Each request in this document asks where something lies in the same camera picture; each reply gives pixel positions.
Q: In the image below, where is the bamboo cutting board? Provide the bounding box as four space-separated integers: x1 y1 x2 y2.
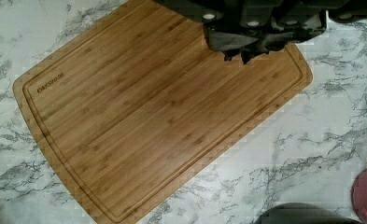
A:
13 0 313 224

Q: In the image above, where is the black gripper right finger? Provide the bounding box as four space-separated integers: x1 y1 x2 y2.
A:
240 31 294 64

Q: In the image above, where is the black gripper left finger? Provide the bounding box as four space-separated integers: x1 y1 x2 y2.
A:
203 21 260 62

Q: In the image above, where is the dark grey container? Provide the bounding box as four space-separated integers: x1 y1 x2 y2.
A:
253 203 361 224

